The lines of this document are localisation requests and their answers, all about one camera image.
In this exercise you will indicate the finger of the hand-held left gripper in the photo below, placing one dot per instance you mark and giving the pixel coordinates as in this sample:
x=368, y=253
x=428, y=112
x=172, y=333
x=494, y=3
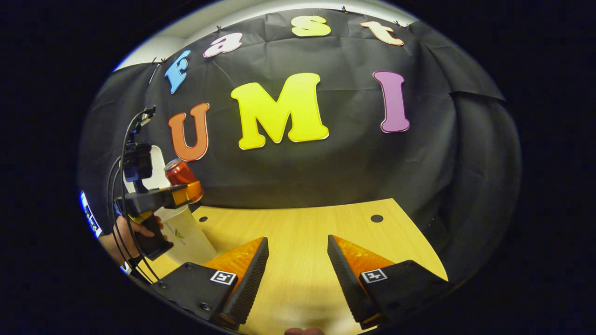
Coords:
x=158, y=196

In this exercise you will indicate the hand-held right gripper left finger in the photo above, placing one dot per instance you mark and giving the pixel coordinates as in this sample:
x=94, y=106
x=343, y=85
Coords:
x=251, y=284

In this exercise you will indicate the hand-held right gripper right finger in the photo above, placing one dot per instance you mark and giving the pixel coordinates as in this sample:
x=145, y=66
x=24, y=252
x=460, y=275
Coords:
x=347, y=284

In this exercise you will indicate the red pop can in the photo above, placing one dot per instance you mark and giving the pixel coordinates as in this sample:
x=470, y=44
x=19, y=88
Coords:
x=179, y=173

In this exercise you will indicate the white desktop garbage bin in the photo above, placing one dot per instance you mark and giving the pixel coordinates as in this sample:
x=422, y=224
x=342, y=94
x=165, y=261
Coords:
x=186, y=232

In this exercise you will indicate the wooden desktop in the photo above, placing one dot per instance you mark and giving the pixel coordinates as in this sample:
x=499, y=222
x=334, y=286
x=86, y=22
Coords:
x=298, y=242

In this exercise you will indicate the computer monitor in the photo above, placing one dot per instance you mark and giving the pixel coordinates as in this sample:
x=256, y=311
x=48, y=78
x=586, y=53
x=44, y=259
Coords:
x=88, y=214

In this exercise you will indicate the black backdrop cloth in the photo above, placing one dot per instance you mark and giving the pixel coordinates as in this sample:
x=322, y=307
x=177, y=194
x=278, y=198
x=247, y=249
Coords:
x=349, y=167

